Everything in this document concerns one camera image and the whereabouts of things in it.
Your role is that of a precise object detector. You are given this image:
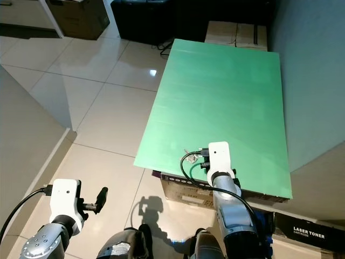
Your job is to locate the printed brown cardboard box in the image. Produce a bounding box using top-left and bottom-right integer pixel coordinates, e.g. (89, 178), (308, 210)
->
(152, 170), (292, 208)

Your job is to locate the pale green panel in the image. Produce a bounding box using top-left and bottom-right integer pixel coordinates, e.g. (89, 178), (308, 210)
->
(133, 37), (294, 200)

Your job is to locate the robot left leg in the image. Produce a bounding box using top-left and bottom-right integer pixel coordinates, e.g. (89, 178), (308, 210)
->
(96, 224), (154, 259)

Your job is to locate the robot leg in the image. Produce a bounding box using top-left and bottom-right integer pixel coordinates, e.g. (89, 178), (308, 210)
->
(96, 224), (154, 259)
(189, 229), (228, 259)

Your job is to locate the robot right leg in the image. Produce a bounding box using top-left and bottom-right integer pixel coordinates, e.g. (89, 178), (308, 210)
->
(189, 229), (228, 259)

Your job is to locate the black laser toner box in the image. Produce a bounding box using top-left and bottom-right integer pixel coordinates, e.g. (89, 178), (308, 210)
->
(274, 212), (345, 251)

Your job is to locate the tan cardboard box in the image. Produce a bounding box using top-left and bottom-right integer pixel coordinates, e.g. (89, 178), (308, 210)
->
(236, 23), (269, 52)

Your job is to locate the black cabinet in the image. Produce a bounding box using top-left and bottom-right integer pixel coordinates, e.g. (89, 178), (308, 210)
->
(111, 0), (275, 46)

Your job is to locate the open brown cardboard box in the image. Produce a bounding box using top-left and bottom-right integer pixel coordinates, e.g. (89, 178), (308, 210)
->
(46, 0), (110, 40)

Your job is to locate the white drawer cabinet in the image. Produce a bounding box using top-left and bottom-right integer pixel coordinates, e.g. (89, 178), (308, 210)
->
(0, 0), (63, 38)

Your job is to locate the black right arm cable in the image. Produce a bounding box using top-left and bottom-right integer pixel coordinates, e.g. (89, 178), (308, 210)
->
(181, 151), (270, 238)

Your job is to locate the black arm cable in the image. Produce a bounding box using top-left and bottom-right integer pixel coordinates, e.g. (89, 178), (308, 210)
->
(181, 151), (270, 238)
(0, 185), (53, 249)

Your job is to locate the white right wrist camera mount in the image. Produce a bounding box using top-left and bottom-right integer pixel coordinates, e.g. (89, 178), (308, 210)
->
(208, 141), (235, 181)

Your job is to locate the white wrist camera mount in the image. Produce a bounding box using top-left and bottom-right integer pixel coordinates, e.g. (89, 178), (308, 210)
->
(50, 179), (84, 223)
(208, 141), (235, 181)

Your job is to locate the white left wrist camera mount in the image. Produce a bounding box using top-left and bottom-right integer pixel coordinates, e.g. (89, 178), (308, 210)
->
(50, 179), (84, 223)

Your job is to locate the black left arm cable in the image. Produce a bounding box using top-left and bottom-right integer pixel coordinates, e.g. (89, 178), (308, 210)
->
(0, 185), (53, 249)

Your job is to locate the black floor cable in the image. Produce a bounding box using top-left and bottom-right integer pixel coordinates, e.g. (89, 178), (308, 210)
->
(159, 38), (176, 57)

